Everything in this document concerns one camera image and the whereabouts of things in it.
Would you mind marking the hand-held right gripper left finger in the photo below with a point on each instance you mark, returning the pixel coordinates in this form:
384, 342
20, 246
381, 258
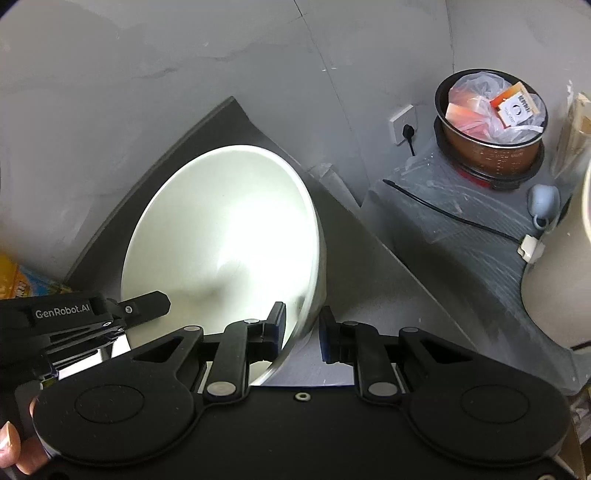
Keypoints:
277, 325

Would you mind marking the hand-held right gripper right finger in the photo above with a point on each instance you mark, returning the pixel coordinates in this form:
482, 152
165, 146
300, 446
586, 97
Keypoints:
327, 334

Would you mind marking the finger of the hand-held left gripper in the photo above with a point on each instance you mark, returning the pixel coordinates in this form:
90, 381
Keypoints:
145, 307

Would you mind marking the person's left hand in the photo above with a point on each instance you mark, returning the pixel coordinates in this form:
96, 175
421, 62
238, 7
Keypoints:
9, 445

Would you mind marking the yellow orange juice bottle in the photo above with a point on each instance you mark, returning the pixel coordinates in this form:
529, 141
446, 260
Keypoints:
23, 279

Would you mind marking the grey plastic-covered cabinet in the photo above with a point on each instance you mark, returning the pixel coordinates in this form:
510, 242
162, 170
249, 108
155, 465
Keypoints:
461, 267

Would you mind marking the black power plug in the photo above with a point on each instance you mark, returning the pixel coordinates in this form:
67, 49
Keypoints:
408, 134

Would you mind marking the white lidded cup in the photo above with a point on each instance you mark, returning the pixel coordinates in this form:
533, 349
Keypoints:
561, 286

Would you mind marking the pale blue small mug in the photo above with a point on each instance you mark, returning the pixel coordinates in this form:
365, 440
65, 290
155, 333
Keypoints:
544, 201

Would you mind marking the brown cardboard box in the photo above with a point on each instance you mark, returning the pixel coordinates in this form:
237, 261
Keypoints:
572, 450

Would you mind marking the orange white packet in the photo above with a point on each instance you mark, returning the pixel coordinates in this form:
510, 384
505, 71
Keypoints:
512, 108

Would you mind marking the clear plastic bag with sticks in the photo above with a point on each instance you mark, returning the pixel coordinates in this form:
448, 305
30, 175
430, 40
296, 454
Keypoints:
575, 134

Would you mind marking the white wall socket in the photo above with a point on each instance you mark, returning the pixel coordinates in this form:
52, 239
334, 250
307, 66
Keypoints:
399, 122

